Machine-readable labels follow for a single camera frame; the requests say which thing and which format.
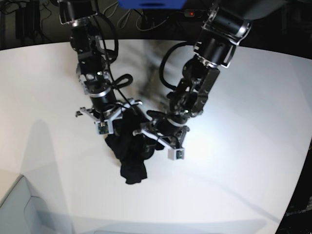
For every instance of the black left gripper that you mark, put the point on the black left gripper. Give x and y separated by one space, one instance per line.
173 126

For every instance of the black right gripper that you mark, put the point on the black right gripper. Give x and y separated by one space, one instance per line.
103 100

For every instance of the black device on floor left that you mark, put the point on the black device on floor left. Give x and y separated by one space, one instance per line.
27 20

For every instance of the white power strip red switch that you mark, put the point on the white power strip red switch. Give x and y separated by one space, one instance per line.
194 13

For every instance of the blue box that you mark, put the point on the blue box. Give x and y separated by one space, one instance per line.
151 4

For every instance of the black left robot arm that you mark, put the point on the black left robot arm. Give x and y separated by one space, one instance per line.
228 23

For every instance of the grey bin at table corner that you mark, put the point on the grey bin at table corner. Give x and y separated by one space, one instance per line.
23 212

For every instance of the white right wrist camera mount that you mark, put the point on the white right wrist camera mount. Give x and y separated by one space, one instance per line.
104 120

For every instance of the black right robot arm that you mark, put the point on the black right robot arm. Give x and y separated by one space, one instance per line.
94 59

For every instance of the black t-shirt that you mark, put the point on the black t-shirt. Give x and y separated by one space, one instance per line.
131 150

